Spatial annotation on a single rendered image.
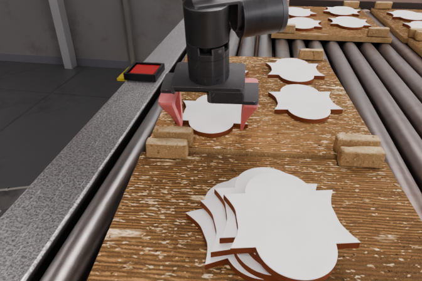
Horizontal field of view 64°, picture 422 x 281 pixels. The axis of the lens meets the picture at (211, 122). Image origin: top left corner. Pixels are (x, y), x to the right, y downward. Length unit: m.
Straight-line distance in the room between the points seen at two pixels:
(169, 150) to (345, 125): 0.29
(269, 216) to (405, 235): 0.16
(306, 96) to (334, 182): 0.23
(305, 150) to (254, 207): 0.18
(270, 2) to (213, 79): 0.12
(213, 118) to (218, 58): 0.15
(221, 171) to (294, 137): 0.14
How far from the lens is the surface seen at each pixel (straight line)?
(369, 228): 0.42
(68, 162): 0.55
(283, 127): 0.56
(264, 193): 0.38
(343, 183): 0.47
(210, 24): 0.41
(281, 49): 0.98
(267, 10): 0.43
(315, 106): 0.62
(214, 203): 0.39
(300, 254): 0.33
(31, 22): 3.75
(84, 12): 3.42
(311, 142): 0.53
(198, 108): 0.59
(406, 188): 0.53
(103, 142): 0.58
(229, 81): 0.46
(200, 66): 0.44
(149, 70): 0.80
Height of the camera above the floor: 1.22
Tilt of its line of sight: 31 degrees down
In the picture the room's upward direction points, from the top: straight up
